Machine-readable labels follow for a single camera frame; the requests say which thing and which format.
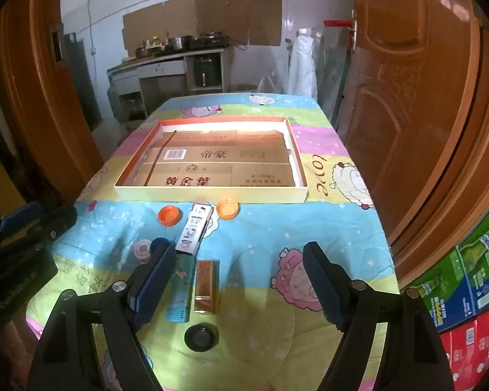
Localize dark grey panel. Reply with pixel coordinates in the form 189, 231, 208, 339
63, 33, 102, 131

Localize gold lipstick case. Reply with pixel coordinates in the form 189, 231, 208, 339
193, 259, 221, 315

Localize pale orange bottle cap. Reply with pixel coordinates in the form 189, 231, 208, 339
215, 198, 241, 221

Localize shallow orange-rimmed cardboard tray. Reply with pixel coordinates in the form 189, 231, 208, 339
114, 116, 309, 204

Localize kitchen counter cabinet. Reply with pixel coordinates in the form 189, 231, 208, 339
107, 47, 226, 121

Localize metal door handle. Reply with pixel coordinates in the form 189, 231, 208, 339
349, 8, 359, 51

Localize dark green air fryer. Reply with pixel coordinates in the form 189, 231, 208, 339
193, 55, 222, 88

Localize green beverage carton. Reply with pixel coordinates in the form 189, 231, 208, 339
409, 248, 477, 332
456, 208, 489, 314

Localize cardboard sheets on wall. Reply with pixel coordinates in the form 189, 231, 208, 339
122, 0, 283, 47

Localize white cartoon lighter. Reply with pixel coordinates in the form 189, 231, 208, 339
175, 202, 212, 255

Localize teal lighter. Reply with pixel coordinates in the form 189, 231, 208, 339
166, 253, 197, 324

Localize plain wooden door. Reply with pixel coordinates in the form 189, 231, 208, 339
0, 0, 104, 196

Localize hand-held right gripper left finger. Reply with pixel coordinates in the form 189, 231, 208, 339
26, 241, 178, 391

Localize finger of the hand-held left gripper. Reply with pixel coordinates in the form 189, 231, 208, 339
33, 206, 79, 249
0, 202, 45, 232

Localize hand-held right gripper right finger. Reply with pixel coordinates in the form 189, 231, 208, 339
302, 241, 457, 391

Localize white woven sack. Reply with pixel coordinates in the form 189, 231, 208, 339
287, 28, 319, 98

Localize carved wooden door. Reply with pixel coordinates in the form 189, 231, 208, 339
336, 0, 483, 249

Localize white round cap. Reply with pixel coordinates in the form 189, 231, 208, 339
129, 239, 153, 262

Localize flattened printed cardboard liner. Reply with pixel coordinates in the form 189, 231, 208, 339
134, 129, 296, 188

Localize black gas stove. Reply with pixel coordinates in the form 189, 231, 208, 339
189, 36, 231, 49

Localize small black jar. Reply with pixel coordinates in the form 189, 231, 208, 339
184, 323, 220, 353

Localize clear plastic sheet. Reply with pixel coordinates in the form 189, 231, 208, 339
310, 26, 351, 119

